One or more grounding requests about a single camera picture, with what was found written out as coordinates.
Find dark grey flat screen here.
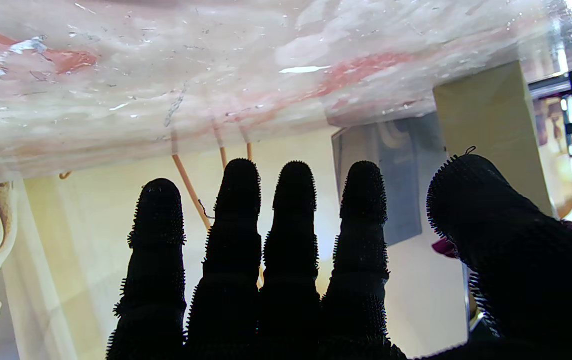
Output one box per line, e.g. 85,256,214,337
331,112,449,247

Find white tripod floor lamp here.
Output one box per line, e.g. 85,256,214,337
58,142,266,291

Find kraft paper bag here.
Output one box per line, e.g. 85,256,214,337
433,60,572,218

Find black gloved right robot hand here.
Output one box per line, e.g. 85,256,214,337
106,153,572,360

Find magenta shorts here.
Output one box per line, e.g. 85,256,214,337
431,220,572,260

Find sheer white curtain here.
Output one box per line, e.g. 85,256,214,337
0,150,81,360

